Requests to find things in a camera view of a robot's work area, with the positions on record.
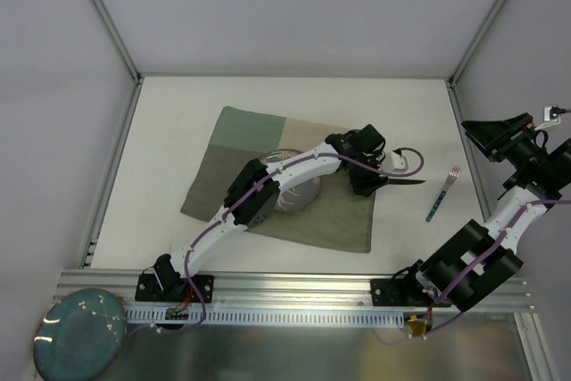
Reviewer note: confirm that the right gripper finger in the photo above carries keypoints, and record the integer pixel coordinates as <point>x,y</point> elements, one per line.
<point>508,127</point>
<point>489,147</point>

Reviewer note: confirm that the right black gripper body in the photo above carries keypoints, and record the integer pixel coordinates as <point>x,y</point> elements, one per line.
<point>500,143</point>

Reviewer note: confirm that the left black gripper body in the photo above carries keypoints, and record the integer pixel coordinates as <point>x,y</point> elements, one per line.
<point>365,177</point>

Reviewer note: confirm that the black table knife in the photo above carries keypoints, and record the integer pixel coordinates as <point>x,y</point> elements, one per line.
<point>404,181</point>

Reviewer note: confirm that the green handled fork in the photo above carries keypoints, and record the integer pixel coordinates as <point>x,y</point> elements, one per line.
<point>451,178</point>

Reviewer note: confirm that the green beige cloth placemat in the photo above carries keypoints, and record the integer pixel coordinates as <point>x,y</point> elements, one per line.
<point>323,212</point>

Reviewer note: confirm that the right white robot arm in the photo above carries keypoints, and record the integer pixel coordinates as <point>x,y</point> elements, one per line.
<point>481,257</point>

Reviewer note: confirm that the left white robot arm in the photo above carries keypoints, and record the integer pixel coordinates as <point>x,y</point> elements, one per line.
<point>253,195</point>

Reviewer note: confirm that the teal round stool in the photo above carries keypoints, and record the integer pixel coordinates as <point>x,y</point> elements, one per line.
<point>80,336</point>

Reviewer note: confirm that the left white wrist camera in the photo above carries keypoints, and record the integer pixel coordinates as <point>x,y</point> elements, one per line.
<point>398,161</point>

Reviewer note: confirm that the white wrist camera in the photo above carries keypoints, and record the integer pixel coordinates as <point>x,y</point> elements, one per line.
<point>551,117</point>
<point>398,161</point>

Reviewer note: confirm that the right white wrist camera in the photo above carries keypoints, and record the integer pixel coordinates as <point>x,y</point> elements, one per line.
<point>551,117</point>

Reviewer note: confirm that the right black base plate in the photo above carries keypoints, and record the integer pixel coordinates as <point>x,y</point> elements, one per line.
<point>383,294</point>

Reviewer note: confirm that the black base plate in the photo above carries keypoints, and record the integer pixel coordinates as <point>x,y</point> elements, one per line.
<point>383,294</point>
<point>148,289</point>

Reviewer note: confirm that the aluminium mounting rail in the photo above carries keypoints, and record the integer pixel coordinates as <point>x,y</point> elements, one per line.
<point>288,291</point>

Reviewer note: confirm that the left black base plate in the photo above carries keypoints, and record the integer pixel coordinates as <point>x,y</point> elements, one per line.
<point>148,289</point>

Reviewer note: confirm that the white slotted cable duct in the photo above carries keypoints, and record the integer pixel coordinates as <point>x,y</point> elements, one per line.
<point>266,317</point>

